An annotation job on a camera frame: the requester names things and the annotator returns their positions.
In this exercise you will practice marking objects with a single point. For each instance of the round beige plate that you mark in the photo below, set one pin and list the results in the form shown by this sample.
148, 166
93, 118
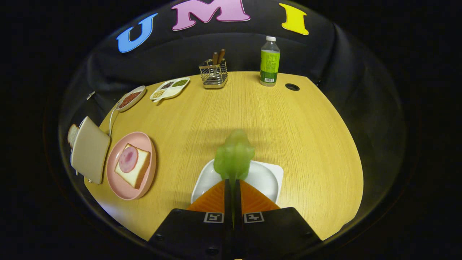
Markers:
122, 107

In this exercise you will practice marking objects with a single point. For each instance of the white square plate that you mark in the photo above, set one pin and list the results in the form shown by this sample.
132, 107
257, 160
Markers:
265, 178

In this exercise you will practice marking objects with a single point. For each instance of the green lettuce leaf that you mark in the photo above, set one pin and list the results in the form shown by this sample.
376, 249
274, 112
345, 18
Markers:
234, 155

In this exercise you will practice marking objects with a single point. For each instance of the white toaster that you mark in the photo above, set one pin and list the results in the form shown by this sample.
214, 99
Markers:
90, 150

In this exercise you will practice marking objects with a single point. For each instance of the black backdrop cloth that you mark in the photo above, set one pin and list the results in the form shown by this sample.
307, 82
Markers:
231, 47

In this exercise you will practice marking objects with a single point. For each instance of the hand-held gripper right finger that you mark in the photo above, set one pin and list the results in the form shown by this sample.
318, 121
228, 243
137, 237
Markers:
278, 231

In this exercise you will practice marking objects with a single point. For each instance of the white divided condiment dish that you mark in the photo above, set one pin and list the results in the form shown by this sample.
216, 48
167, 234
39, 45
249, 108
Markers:
169, 91

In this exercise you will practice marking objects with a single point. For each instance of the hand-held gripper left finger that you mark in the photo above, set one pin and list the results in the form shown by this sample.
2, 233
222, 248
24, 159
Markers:
191, 231

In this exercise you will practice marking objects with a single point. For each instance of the pink round plate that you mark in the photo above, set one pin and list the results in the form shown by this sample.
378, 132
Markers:
122, 187

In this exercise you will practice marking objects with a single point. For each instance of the bread slice under ham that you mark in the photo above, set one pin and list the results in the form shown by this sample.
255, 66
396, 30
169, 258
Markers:
139, 173

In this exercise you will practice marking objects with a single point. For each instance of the white cloth clip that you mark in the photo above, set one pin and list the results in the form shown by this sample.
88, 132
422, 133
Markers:
90, 95

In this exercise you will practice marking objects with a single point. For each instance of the red meat slices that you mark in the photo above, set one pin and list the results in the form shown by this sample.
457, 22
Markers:
130, 99

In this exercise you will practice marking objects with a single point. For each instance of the pink ham slice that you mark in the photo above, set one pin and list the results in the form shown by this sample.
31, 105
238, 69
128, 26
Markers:
128, 159

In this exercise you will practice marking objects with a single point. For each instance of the green label plastic bottle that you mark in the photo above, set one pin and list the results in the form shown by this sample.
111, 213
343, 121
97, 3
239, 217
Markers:
269, 65

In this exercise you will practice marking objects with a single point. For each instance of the toasted bread slice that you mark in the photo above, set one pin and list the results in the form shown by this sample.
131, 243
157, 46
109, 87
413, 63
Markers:
72, 134

